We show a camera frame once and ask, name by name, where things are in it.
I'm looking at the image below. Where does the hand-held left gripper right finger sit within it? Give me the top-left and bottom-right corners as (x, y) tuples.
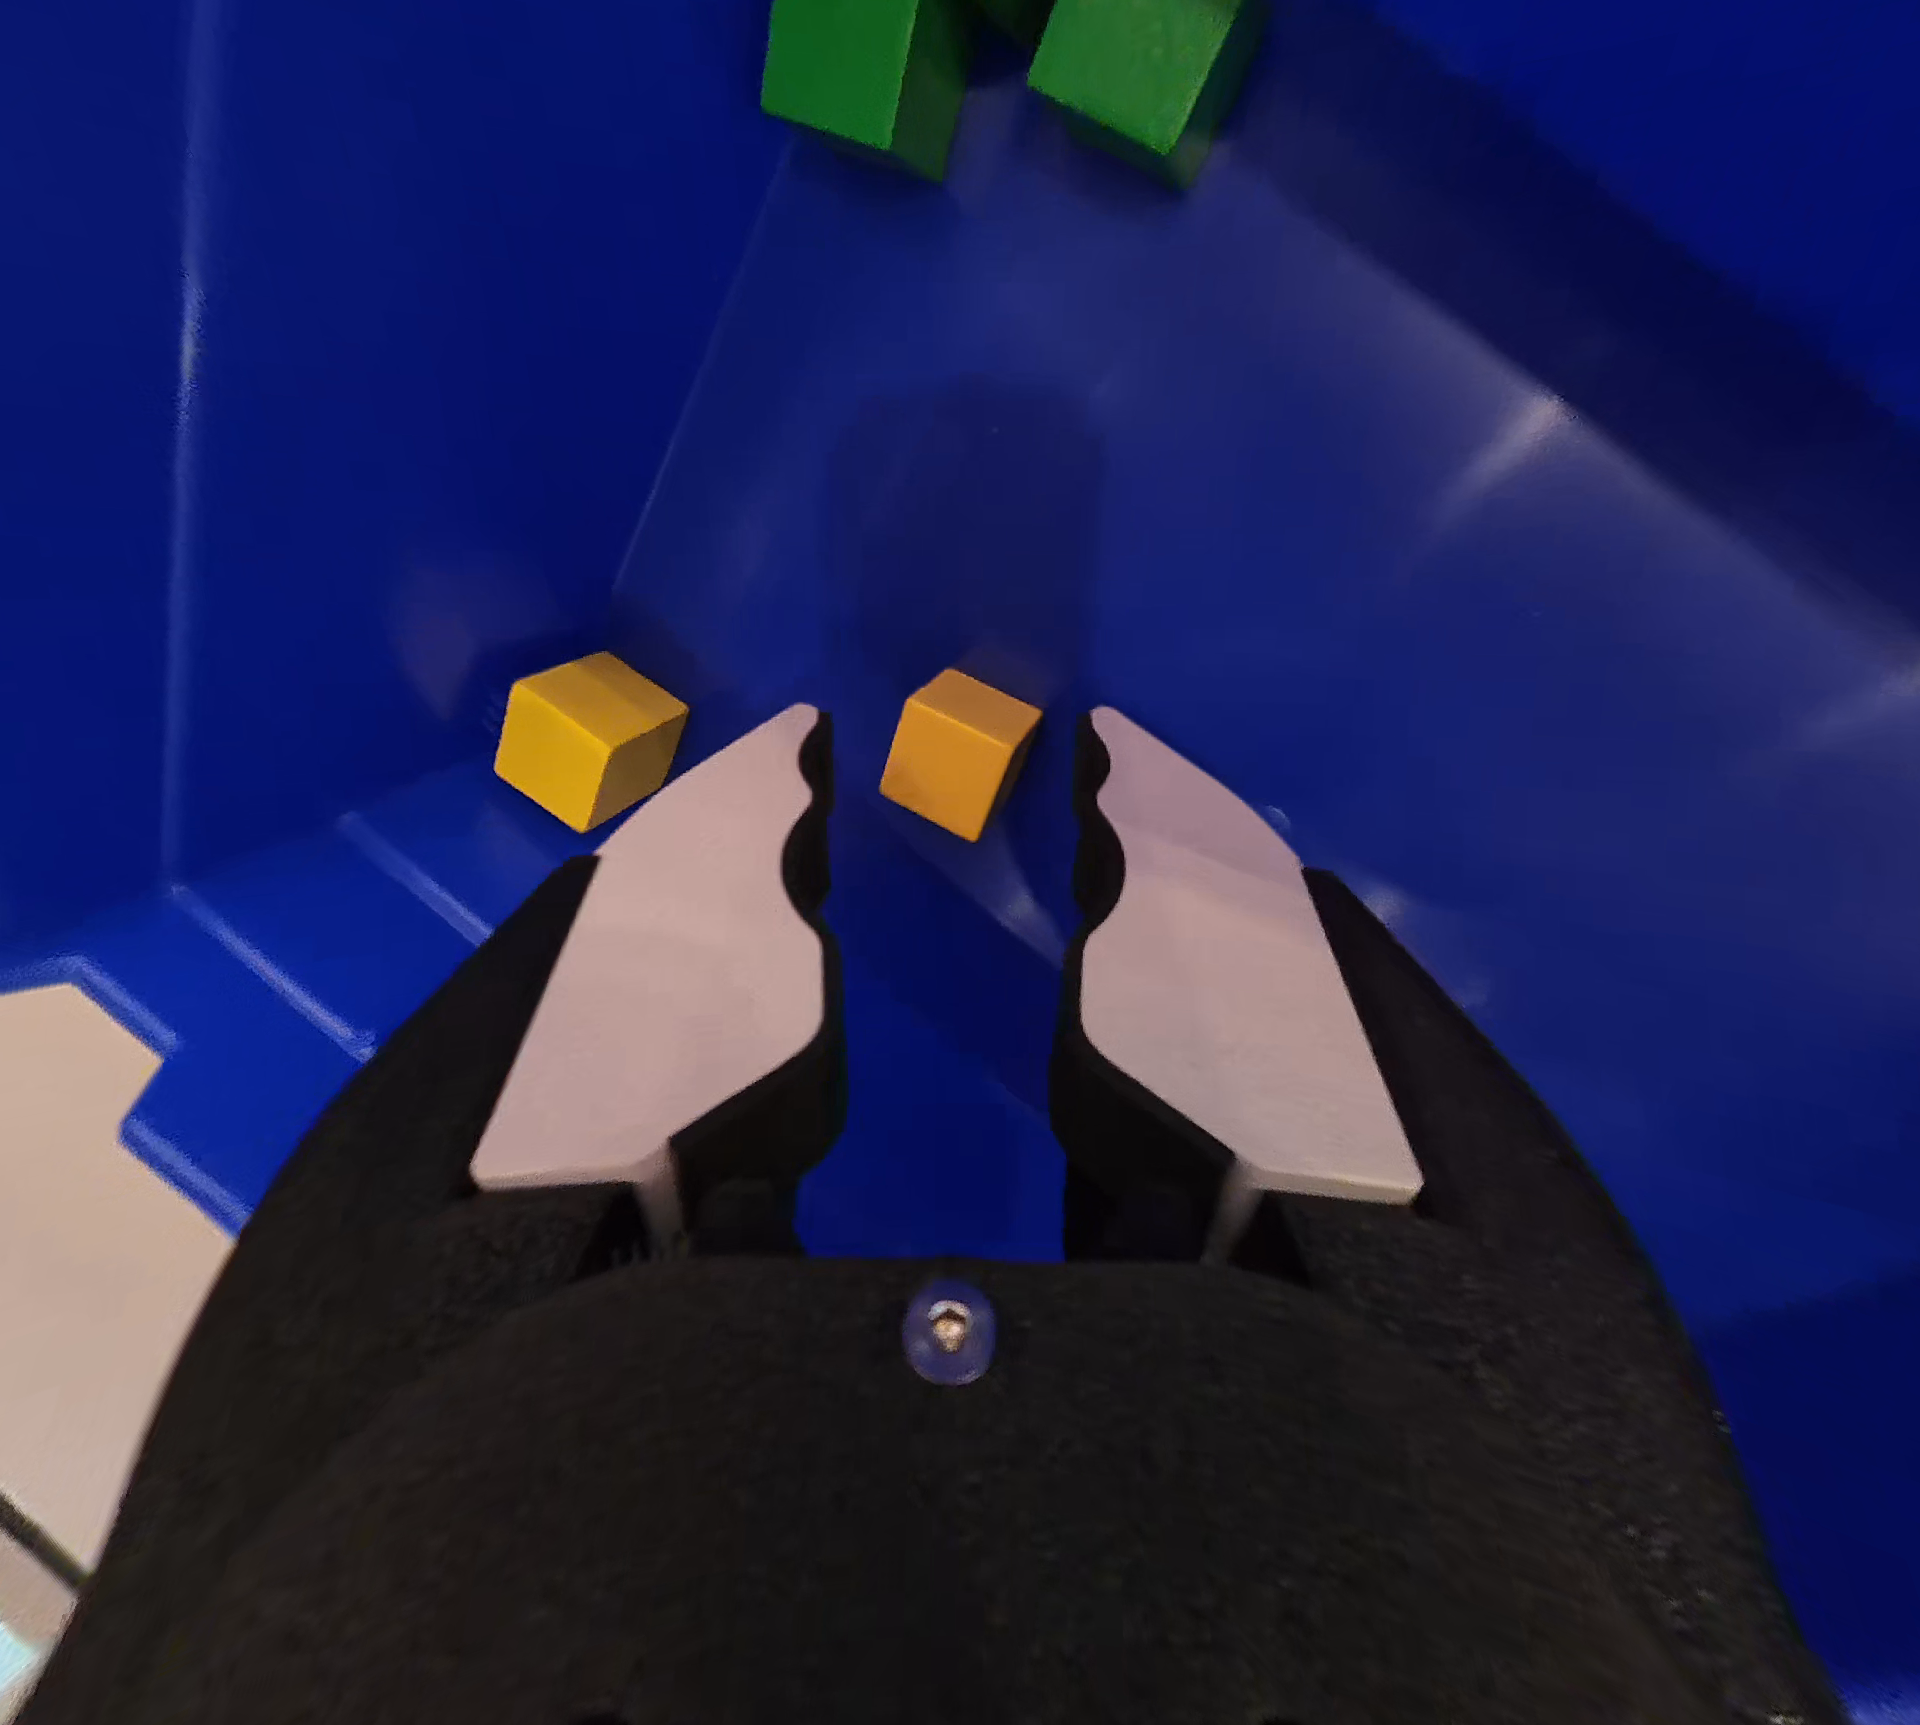
(1050, 703), (1429, 1265)

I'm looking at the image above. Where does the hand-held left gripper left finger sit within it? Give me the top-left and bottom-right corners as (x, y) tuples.
(469, 703), (850, 1260)

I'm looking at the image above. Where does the yellow wooden cube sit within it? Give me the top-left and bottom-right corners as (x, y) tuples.
(877, 666), (1045, 844)
(494, 649), (693, 835)

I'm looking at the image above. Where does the blue plastic bin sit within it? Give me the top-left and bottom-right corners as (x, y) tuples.
(0, 0), (1920, 1725)

